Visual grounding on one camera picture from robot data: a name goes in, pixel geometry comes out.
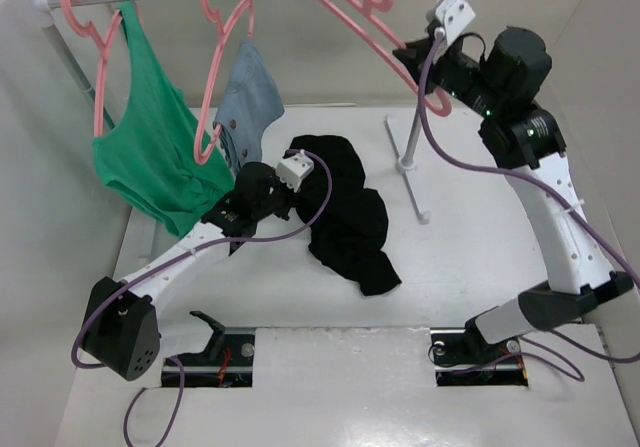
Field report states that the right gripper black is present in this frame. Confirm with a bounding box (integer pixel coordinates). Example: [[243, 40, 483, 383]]
[[393, 35, 506, 119]]

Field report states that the black t shirt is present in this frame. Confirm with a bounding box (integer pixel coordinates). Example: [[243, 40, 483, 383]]
[[290, 135, 401, 297]]

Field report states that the pink hanger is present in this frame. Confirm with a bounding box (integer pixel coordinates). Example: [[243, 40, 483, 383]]
[[284, 0, 454, 118], [193, 0, 255, 165], [60, 0, 123, 137]]

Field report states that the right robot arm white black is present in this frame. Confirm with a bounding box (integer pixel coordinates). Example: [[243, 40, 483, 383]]
[[392, 27, 639, 361]]

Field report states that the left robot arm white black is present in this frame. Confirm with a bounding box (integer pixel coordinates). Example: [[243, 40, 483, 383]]
[[71, 154, 314, 381]]

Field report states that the blue denim garment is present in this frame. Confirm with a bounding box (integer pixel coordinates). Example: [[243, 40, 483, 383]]
[[214, 39, 284, 175]]

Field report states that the green tank top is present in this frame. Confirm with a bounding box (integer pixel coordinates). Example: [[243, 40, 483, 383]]
[[93, 2, 234, 237]]

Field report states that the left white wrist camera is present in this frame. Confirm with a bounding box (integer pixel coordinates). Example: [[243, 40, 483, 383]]
[[275, 150, 315, 192]]

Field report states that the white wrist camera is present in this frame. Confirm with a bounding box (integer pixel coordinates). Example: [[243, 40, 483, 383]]
[[427, 0, 476, 47], [275, 150, 315, 192]]

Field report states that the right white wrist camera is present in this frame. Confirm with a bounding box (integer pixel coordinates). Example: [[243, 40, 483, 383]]
[[427, 0, 476, 47]]

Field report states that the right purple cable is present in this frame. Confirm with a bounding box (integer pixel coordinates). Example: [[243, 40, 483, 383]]
[[417, 28, 640, 383]]

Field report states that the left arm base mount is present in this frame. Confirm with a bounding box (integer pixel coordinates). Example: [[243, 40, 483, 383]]
[[160, 311, 256, 388]]

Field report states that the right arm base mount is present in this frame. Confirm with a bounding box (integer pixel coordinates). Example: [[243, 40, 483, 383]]
[[428, 328, 528, 387]]

